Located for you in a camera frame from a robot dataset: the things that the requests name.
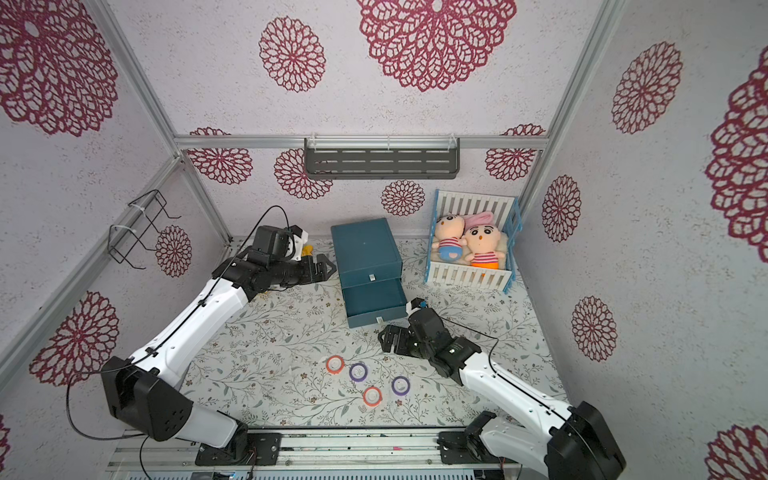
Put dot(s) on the purple tape roll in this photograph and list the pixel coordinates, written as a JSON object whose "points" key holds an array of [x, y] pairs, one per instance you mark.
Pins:
{"points": [[358, 372], [400, 385]]}

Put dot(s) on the teal three-drawer cabinet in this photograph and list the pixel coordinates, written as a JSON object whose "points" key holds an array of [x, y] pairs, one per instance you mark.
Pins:
{"points": [[370, 272]]}

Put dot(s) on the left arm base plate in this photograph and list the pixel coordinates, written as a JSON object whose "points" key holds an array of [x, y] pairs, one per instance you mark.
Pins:
{"points": [[258, 449]]}

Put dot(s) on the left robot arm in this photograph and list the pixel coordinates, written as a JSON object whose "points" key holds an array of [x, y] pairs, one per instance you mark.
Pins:
{"points": [[143, 391]]}

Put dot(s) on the pink plush doll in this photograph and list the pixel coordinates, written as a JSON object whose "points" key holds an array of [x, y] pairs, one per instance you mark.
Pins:
{"points": [[447, 241]]}

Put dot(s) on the black-haired plush doll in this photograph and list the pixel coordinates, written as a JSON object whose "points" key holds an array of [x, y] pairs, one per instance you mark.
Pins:
{"points": [[483, 239]]}

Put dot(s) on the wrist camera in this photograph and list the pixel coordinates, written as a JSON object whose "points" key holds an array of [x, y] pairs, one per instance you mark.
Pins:
{"points": [[415, 305], [272, 244]]}

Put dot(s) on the black wire wall rack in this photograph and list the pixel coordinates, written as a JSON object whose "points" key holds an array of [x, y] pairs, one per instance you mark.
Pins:
{"points": [[144, 212]]}

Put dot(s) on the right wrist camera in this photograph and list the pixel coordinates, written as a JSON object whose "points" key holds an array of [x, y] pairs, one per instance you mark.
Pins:
{"points": [[415, 305]]}

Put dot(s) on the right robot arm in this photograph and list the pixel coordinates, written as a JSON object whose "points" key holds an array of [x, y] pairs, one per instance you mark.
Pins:
{"points": [[549, 436]]}

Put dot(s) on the aluminium rail frame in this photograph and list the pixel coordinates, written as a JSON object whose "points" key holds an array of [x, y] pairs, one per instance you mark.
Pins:
{"points": [[311, 453]]}

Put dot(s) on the red tape roll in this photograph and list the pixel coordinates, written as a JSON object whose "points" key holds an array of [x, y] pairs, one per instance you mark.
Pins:
{"points": [[372, 396], [335, 364]]}

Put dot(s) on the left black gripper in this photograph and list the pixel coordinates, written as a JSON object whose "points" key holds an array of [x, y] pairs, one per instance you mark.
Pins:
{"points": [[322, 274]]}

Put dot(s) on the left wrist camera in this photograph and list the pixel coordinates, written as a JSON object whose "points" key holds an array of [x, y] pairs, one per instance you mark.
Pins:
{"points": [[272, 244]]}

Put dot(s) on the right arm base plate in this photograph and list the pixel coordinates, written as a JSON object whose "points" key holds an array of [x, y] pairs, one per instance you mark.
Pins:
{"points": [[459, 448]]}

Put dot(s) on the grey wall shelf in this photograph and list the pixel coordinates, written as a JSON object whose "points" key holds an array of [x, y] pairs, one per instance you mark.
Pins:
{"points": [[383, 159]]}

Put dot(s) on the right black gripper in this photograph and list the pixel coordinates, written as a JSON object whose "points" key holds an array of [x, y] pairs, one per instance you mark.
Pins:
{"points": [[397, 339]]}

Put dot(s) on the white blue toy crib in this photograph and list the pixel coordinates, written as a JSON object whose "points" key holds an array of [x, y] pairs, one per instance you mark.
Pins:
{"points": [[506, 216]]}

